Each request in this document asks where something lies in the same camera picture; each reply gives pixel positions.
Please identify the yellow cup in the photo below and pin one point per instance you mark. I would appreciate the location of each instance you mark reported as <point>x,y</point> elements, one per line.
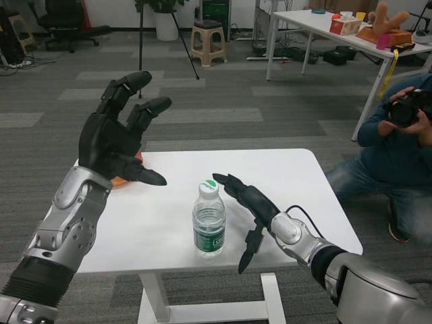
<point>360,16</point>

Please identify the light wooden stool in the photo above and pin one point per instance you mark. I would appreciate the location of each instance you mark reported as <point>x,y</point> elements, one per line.
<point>20,20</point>

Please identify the black photo camera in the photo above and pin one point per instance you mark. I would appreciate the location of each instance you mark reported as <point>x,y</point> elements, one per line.
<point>403,113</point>

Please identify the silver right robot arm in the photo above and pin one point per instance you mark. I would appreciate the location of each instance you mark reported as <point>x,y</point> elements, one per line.
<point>364,280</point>

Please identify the white rounded device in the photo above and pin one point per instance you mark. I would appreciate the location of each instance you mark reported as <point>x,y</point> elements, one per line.
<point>422,36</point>

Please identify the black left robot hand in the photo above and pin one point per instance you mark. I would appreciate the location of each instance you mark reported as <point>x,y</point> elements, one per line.
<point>104,141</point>

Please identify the black office chair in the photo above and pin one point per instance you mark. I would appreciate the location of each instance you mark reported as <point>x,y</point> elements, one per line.
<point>67,28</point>

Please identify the red board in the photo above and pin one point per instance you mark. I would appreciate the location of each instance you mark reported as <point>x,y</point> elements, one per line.
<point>86,15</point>

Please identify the orange plush toy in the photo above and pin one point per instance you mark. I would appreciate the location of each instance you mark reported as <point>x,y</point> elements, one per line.
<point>381,17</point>

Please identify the orange tray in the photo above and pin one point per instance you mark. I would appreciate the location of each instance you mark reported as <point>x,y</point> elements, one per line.
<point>400,37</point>

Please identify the black bag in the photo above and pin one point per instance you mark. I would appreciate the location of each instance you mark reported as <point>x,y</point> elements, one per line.
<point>302,55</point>

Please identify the teal lid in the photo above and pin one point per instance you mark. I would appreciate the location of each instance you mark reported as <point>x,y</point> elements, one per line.
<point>318,11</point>

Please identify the black tripod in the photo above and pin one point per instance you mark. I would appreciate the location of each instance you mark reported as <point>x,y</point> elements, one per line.
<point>140,50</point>

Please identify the yellow tape measure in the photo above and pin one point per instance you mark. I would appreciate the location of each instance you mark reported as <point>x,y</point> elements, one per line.
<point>405,47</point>

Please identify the orange plate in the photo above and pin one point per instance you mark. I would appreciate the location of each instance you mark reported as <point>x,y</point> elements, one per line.
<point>118,184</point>

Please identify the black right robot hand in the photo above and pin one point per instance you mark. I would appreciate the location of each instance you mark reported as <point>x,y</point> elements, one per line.
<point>258,206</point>

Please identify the white table base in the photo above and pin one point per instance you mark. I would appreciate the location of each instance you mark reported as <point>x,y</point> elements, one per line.
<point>152,297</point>

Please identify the person in blue sweater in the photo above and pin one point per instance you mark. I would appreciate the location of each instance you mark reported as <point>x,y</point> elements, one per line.
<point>371,152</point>

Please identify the small white desk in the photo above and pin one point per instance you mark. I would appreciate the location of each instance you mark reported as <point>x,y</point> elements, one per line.
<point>265,33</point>

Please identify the red fruit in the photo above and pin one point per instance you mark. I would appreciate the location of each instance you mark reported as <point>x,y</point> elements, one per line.
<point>139,157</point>

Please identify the pink cup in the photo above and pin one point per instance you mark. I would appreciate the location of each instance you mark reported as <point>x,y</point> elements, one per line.
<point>384,41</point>

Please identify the red tissue box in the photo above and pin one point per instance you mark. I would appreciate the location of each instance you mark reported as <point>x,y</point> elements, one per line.
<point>346,26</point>

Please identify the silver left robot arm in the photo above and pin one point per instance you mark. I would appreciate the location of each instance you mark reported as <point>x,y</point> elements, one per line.
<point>67,216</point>

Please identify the clear water bottle green label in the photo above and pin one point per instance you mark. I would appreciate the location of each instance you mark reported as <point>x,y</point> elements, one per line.
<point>209,236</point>

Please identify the long white table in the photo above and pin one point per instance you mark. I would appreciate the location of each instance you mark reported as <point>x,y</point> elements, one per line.
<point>303,20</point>

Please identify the black carrying case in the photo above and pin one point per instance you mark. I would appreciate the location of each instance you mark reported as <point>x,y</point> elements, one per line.
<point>339,55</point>

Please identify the beige plastic stool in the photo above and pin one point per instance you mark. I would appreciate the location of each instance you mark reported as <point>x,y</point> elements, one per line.
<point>207,33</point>

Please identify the white power strip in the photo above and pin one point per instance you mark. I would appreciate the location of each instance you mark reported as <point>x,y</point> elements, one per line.
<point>18,63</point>

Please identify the white bowl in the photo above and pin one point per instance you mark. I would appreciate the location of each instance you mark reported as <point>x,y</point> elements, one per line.
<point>346,14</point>

